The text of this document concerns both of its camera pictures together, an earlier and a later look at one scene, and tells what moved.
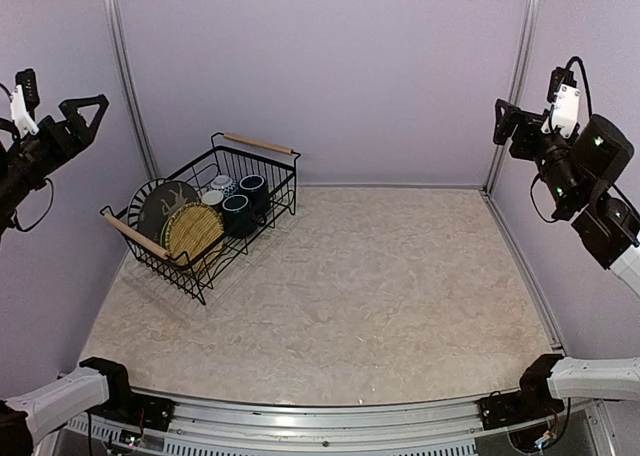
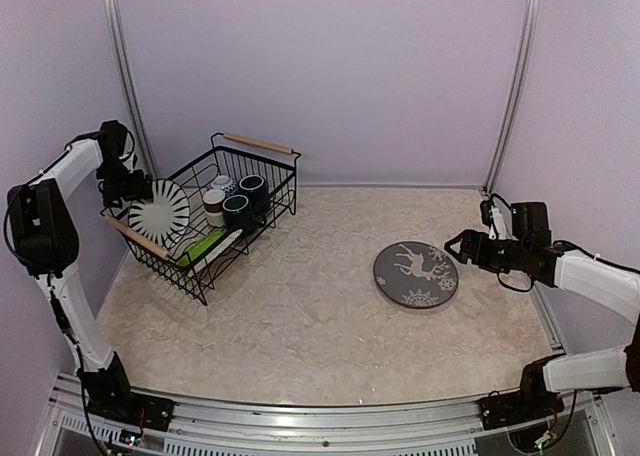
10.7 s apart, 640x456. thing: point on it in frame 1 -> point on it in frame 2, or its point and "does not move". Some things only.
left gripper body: [16, 178] -> [120, 184]
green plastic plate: [164, 233] -> [200, 247]
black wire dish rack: [186, 225] does not move
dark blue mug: [255, 189] does not move
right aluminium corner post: [501, 157] does not move
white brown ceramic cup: [214, 199] does not move
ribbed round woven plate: [194, 236] -> [218, 251]
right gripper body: [524, 146] -> [512, 259]
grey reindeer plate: [158, 206] -> [415, 274]
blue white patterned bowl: [224, 184] does not move
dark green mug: [239, 220] does not move
